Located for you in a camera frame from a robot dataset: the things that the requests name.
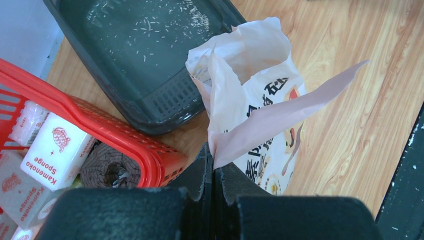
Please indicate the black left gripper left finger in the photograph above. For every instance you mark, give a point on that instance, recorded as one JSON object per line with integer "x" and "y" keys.
{"x": 188, "y": 201}

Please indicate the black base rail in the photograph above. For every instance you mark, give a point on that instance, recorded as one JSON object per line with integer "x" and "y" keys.
{"x": 401, "y": 214}

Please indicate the pink cat litter bag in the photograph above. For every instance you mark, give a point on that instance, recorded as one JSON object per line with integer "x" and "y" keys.
{"x": 256, "y": 100}

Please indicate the red plastic shopping basket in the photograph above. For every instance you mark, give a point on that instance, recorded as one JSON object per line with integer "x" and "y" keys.
{"x": 159, "y": 163}

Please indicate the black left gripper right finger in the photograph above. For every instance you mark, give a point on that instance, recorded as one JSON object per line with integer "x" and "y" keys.
{"x": 231, "y": 183}

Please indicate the pink white sponge pack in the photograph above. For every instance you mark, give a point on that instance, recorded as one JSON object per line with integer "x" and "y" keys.
{"x": 28, "y": 124}

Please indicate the white Kamenoko sponge pack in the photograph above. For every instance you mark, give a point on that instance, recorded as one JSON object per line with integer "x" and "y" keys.
{"x": 57, "y": 154}

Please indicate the grey sponge pack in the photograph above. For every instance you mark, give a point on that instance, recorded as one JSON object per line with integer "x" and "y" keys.
{"x": 26, "y": 201}

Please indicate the dark grey litter tray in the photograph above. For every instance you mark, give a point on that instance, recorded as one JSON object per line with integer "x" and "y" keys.
{"x": 136, "y": 52}

